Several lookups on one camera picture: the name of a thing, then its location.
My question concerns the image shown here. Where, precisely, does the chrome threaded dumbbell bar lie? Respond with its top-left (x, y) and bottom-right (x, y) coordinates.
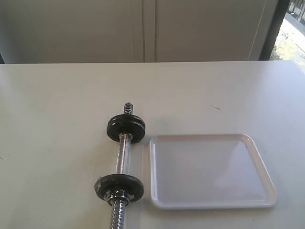
top-left (108, 102), bottom-right (134, 229)

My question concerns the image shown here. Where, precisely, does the black far-end weight plate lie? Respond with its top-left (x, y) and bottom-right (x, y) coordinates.
top-left (107, 120), bottom-right (145, 144)

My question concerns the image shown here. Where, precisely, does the black near-end weight plate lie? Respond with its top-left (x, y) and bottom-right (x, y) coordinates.
top-left (94, 174), bottom-right (144, 202)

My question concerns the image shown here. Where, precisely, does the white plastic tray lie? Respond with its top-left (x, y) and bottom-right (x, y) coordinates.
top-left (149, 134), bottom-right (277, 210)

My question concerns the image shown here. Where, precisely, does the chrome star collar nut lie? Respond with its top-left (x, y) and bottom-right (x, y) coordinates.
top-left (105, 190), bottom-right (134, 205)

